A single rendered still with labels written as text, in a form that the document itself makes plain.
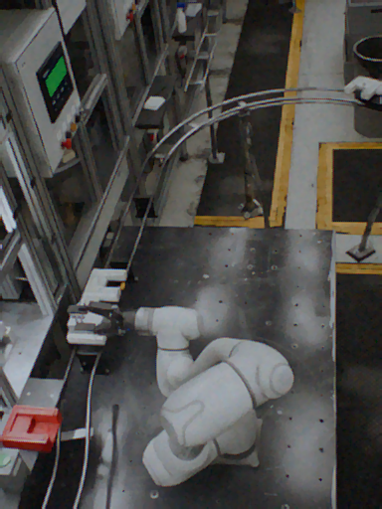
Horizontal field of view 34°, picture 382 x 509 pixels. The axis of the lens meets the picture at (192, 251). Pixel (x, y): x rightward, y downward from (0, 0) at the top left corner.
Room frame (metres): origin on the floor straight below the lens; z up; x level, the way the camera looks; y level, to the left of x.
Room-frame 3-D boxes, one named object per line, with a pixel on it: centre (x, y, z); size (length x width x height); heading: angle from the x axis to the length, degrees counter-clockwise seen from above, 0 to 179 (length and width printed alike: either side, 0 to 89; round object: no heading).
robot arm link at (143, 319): (1.38, 0.18, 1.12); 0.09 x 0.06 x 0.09; 164
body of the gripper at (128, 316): (1.40, 0.25, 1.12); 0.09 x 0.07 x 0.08; 74
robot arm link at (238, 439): (1.16, -0.03, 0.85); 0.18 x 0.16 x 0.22; 117
